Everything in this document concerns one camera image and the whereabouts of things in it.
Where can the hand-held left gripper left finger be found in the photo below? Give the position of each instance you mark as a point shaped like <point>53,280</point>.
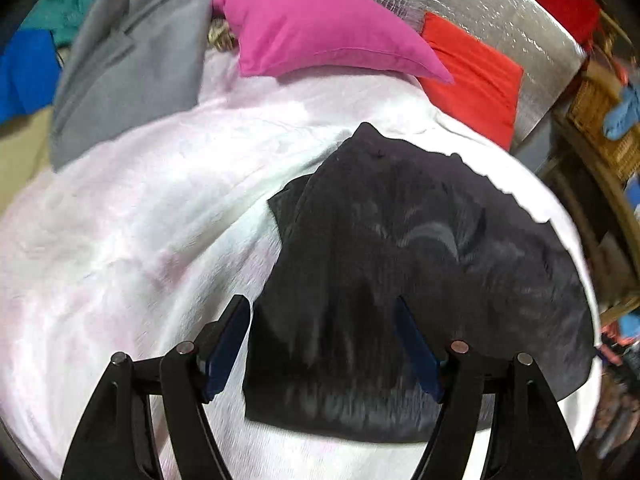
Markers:
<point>227,355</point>

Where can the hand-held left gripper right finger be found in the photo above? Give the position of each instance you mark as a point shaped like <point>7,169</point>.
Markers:
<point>420,355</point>

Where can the black quilted jacket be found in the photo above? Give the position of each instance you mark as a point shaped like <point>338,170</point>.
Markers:
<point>400,220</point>

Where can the white fleece blanket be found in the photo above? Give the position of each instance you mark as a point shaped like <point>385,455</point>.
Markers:
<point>150,235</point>

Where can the red pillow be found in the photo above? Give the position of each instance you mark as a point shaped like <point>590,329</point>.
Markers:
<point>475,80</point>

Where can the grey coat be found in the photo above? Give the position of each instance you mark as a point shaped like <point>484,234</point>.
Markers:
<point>130,70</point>

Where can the wicker basket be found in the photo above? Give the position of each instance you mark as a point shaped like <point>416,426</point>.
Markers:
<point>595,105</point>

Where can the light blue cloth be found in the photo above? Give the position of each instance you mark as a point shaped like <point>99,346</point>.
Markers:
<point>620,115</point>

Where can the patterned cloth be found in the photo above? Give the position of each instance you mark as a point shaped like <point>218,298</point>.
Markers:
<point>220,37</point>

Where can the pink pillow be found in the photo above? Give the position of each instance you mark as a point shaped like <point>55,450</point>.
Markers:
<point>310,25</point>

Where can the blue jacket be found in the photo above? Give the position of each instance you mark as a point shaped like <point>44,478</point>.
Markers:
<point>25,75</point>

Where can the teal jacket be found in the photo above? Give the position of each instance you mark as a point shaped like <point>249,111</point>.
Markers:
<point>70,5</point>

